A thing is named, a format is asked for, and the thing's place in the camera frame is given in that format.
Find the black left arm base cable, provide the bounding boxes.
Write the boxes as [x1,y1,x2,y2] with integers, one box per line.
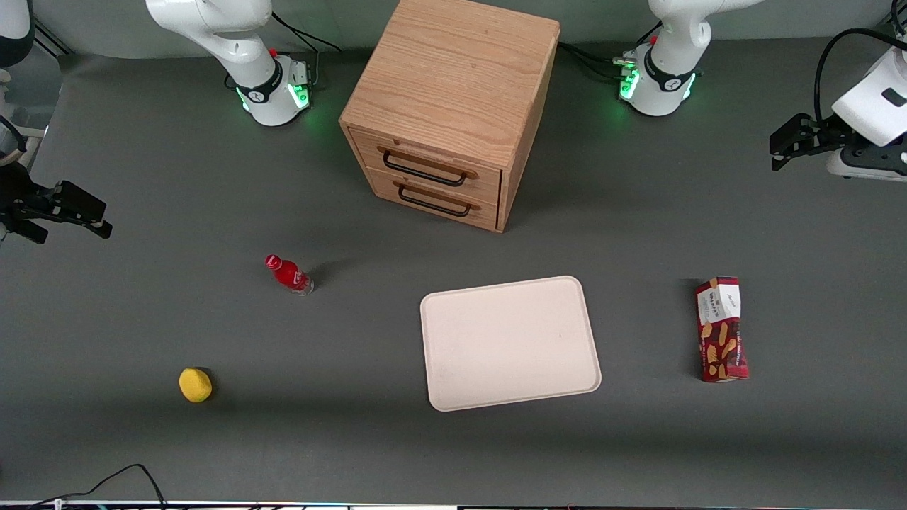
[558,21,663,80]

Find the wooden drawer cabinet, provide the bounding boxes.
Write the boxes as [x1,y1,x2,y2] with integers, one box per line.
[339,0,561,234]

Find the yellow lemon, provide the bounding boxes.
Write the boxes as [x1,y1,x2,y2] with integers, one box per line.
[178,367,213,404]

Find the black right arm base cable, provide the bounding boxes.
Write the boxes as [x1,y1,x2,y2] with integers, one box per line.
[271,10,342,89]

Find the red soda bottle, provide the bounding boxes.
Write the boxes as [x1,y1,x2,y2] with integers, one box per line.
[264,254,315,296]

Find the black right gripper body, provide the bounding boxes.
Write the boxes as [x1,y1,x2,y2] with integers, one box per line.
[0,163,52,245]

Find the wooden drawer with black handle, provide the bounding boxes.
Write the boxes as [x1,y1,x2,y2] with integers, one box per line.
[366,168,500,232]
[350,129,503,205]

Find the black cable at table edge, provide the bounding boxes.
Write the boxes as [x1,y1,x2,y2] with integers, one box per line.
[27,463,168,510]

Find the beige rectangular tray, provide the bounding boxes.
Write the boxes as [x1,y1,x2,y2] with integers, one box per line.
[419,275,602,412]

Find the red cookie box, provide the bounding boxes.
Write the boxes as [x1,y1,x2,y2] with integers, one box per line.
[694,276,750,384]

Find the black arm base cable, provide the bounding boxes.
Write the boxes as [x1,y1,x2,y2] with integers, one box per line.
[271,10,342,89]
[558,21,663,80]

